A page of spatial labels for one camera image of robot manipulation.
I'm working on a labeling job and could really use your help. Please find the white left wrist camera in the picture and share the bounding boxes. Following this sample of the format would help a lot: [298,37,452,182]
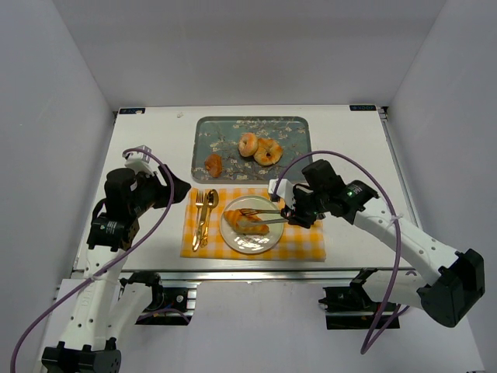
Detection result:
[123,145,154,176]

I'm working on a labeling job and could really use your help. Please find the striped croissant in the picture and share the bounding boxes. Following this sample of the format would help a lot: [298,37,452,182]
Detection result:
[223,209,269,235]

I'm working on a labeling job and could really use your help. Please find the steel serving tongs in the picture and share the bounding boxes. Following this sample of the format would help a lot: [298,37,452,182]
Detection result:
[238,208,288,227]

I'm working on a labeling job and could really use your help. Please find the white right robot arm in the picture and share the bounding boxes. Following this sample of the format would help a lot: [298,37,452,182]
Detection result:
[268,159,485,327]

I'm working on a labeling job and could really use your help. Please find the blue label right corner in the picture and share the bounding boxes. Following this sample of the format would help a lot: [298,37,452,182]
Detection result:
[349,104,377,112]

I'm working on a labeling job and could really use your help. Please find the blue label left corner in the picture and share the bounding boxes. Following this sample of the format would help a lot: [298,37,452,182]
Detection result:
[118,107,145,115]

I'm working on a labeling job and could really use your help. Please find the glazed bagel left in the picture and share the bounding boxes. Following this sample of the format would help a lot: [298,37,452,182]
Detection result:
[238,133,259,158]

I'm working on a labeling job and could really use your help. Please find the yellow checkered cloth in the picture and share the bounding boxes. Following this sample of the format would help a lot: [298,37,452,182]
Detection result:
[180,188,326,261]

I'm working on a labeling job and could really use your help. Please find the glazed bagel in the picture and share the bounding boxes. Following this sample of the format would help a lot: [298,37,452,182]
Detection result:
[238,133,259,158]
[253,138,283,166]

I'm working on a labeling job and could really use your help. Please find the blue label corner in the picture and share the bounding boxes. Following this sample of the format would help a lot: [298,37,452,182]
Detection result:
[118,107,145,115]
[349,104,377,112]

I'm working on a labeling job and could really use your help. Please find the white ceramic plate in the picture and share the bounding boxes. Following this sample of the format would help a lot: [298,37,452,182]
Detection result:
[219,195,283,255]

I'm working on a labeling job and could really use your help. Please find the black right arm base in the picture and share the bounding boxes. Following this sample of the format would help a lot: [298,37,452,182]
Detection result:
[318,268,391,330]

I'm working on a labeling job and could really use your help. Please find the gold knife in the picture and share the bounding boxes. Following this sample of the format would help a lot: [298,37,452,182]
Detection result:
[193,192,211,251]

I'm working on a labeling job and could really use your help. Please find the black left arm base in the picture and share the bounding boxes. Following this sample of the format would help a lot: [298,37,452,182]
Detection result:
[119,271,196,326]

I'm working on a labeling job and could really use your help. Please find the gold fork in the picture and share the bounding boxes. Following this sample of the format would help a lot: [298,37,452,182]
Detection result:
[192,190,205,249]

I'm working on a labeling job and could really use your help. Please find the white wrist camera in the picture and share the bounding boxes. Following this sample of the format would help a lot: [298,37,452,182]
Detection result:
[267,179,294,207]
[123,145,154,176]

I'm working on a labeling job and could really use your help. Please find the gold spoon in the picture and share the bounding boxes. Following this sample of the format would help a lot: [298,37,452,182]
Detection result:
[200,189,219,247]

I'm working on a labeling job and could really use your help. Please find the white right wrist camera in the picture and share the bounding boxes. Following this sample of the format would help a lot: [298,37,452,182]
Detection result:
[267,179,294,207]

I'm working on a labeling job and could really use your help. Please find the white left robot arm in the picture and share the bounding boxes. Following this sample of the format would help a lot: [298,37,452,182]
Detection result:
[41,161,191,372]

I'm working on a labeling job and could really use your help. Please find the aluminium front rail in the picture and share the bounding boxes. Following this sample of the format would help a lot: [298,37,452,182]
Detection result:
[73,266,420,284]

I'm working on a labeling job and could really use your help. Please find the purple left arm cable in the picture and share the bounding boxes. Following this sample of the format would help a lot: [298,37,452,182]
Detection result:
[8,149,176,373]

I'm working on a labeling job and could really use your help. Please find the small brown pastry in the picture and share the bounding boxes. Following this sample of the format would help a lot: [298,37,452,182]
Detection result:
[204,154,223,178]

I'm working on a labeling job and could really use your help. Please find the glazed bagel right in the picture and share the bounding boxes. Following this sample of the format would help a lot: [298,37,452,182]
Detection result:
[253,138,283,166]

